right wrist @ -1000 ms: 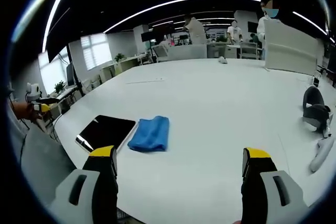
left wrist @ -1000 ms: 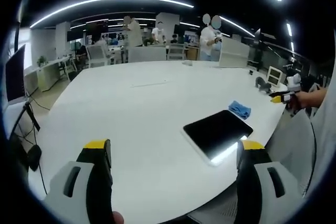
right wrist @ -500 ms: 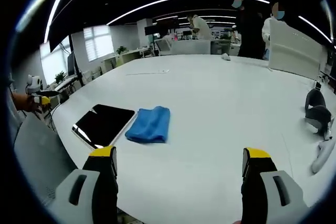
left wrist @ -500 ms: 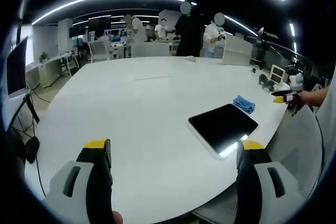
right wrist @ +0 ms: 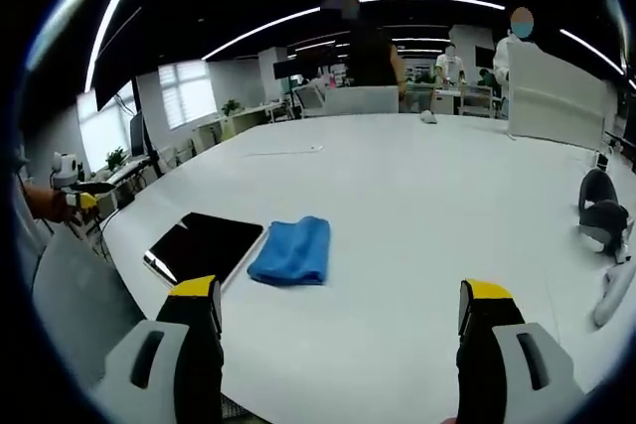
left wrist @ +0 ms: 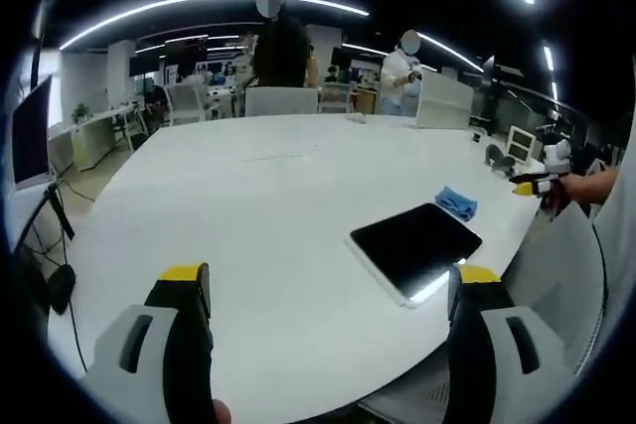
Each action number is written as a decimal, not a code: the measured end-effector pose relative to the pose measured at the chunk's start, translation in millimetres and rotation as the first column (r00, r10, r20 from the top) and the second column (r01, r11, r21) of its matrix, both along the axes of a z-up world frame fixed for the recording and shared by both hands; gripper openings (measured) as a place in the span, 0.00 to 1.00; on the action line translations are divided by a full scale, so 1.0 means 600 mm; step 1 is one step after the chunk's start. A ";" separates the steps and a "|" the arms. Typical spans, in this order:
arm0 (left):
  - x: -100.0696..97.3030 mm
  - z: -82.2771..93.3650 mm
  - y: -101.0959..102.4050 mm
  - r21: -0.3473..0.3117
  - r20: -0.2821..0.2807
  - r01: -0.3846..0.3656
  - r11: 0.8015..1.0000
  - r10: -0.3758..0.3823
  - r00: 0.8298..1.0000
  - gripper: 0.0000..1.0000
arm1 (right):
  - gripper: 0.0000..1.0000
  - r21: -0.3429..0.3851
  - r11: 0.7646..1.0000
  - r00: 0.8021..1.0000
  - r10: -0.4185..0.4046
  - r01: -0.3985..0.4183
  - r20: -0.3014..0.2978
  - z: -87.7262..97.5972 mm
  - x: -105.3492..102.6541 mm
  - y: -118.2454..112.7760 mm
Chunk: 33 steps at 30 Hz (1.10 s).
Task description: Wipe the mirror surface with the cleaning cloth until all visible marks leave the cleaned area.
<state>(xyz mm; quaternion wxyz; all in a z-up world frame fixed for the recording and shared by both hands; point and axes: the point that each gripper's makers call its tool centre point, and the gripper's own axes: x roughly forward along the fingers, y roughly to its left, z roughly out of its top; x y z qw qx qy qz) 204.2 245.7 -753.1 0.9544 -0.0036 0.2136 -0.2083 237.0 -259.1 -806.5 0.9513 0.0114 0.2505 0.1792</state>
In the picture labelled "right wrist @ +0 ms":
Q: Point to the white cabinet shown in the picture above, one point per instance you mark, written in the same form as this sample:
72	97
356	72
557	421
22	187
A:
238	126

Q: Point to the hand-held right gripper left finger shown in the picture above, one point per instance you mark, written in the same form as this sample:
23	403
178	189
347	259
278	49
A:
196	374

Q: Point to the white office chair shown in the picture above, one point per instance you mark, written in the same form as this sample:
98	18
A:
313	98

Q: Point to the computer monitor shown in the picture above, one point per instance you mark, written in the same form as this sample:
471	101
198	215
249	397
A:
137	135

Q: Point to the white board panel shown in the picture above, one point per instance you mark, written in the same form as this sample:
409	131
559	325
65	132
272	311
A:
556	96

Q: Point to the white chair back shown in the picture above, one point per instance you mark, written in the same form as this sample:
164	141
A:
363	100

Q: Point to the person's left hand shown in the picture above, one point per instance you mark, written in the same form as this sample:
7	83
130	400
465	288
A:
62	208

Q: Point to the person's grey shirt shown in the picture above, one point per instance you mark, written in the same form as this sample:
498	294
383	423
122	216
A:
25	240

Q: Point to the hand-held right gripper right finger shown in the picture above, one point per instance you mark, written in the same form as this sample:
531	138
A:
479	374

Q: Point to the large black screen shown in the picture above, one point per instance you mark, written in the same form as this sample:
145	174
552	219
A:
114	66

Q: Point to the dark grey headset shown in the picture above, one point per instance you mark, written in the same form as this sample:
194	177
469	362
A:
603	210

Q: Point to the white controller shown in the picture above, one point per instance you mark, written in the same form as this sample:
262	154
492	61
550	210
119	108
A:
613	295

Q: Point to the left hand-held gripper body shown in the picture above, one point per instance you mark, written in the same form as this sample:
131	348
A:
67	171

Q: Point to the window with blinds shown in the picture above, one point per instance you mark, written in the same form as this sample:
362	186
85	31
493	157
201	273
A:
189	91

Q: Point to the blue cleaning cloth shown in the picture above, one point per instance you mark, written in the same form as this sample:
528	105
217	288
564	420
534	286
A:
293	252

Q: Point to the small white device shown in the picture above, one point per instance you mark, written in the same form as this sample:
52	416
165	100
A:
602	162

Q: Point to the person's right hand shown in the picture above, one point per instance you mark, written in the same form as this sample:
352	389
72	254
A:
448	420

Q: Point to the small white cloth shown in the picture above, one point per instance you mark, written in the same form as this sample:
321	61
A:
429	117

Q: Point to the grey mesh chair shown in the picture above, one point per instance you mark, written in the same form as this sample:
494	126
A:
79	295

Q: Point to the potted plant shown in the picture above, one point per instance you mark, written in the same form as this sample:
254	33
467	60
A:
231	107
115	158

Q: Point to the ceiling light strip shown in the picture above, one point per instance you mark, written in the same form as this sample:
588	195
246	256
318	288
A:
278	22
591	49
107	17

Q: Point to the bright window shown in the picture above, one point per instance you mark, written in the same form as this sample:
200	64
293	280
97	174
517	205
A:
104	126

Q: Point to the black tablet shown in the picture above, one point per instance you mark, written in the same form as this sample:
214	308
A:
208	245

